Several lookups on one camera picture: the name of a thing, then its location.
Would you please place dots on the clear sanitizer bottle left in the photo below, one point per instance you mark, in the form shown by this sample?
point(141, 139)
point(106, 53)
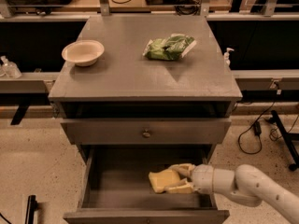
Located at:
point(10, 68)

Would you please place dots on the black object bottom left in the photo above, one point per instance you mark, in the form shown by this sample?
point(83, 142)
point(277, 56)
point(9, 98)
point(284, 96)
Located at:
point(30, 209)

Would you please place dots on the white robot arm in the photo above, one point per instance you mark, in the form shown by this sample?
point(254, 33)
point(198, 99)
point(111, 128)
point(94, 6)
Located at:
point(246, 185)

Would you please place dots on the grey wooden drawer cabinet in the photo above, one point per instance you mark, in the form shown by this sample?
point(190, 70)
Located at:
point(123, 84)

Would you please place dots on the white pump bottle right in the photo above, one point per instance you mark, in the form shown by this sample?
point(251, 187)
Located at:
point(226, 55)

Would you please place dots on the green and yellow sponge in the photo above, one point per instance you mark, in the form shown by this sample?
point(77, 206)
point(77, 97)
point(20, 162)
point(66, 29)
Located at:
point(162, 179)

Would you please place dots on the round metal drawer knob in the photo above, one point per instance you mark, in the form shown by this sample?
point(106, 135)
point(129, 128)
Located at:
point(146, 134)

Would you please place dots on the black stand leg right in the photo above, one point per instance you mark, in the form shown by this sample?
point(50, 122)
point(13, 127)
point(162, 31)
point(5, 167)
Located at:
point(289, 138)

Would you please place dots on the black power cable floor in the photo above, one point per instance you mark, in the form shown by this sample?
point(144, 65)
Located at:
point(255, 126)

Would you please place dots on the grey closed top drawer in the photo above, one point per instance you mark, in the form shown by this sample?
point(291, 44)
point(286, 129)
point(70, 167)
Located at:
point(162, 131)

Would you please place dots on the grey open middle drawer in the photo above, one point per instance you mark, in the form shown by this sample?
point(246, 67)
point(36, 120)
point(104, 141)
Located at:
point(117, 189)

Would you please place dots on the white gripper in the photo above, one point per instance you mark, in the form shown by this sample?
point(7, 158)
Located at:
point(202, 176)

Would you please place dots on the green chip bag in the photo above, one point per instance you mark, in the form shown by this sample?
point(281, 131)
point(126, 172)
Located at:
point(172, 48)

